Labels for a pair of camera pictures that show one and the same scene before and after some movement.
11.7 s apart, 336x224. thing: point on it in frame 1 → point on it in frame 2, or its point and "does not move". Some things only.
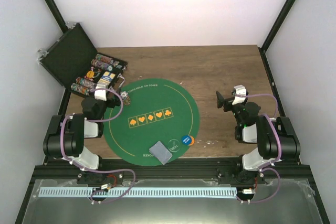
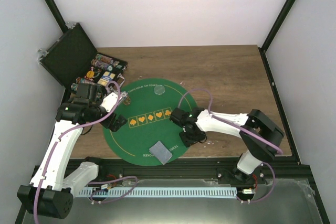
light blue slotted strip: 138,192 does not move
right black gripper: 221,101 → 187,142
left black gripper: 112,104 → 116,125
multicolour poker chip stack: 126,99 does not move
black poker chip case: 74,62 does not move
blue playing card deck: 159,151 does not move
